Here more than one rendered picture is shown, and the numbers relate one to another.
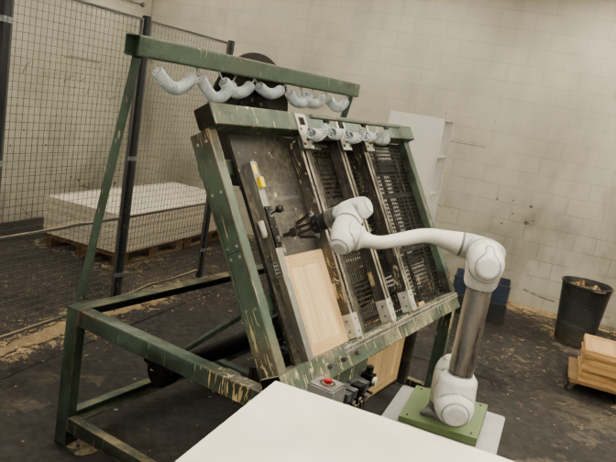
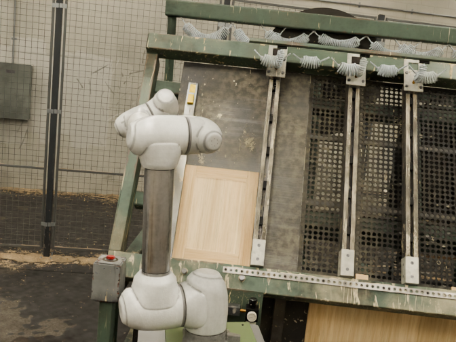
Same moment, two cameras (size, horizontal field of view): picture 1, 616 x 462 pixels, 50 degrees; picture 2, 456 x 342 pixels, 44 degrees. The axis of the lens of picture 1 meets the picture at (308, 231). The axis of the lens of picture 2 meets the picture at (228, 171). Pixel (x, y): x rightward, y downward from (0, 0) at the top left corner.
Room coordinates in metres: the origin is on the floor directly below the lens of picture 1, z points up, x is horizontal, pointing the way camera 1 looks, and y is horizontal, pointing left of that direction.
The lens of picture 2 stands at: (1.83, -2.48, 1.77)
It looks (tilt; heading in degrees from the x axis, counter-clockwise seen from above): 10 degrees down; 62
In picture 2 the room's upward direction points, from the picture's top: 6 degrees clockwise
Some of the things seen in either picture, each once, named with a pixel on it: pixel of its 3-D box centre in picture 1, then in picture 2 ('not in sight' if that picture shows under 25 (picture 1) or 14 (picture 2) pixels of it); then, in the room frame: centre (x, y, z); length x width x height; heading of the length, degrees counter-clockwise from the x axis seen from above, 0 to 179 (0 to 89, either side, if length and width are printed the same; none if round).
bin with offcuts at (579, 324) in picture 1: (579, 312); not in sight; (6.71, -2.97, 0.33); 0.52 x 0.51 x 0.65; 160
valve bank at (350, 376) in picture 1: (352, 398); (205, 316); (2.94, -0.35, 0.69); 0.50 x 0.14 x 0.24; 150
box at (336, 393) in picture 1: (324, 402); (108, 279); (2.53, -0.18, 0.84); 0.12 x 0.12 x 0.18; 60
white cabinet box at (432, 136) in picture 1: (404, 208); not in sight; (7.22, -1.01, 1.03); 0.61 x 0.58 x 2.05; 160
